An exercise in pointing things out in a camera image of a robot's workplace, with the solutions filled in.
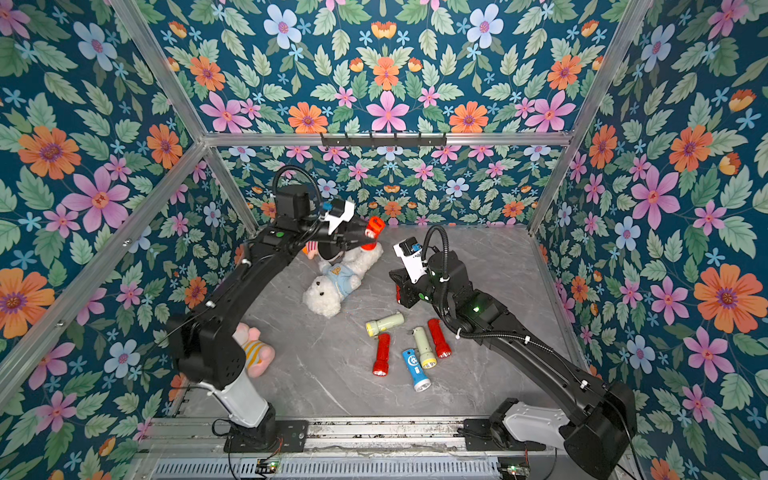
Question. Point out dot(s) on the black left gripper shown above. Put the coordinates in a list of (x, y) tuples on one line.
[(340, 245)]

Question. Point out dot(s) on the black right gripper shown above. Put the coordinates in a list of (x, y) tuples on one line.
[(405, 287)]

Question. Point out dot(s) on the red flashlight white logo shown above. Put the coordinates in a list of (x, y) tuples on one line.
[(374, 228)]

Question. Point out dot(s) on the pale green flashlight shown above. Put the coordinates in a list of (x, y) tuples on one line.
[(377, 327), (426, 354)]

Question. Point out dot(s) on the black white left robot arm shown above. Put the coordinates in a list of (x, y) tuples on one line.
[(204, 342)]

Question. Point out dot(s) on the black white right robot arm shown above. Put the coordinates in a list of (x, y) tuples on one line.
[(593, 422)]

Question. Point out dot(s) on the blue flashlight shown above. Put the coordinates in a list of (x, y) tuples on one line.
[(421, 381)]

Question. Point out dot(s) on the white teddy bear blue shirt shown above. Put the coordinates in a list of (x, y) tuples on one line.
[(327, 292)]

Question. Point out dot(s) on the pink plush toy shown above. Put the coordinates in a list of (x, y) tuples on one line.
[(258, 354)]

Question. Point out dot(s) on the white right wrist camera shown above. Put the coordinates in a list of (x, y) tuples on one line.
[(409, 251)]

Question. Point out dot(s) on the black hook rail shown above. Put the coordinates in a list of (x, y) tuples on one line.
[(371, 140)]

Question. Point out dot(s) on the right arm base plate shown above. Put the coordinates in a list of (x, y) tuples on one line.
[(480, 436)]

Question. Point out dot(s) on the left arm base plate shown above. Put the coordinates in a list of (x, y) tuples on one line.
[(271, 436)]

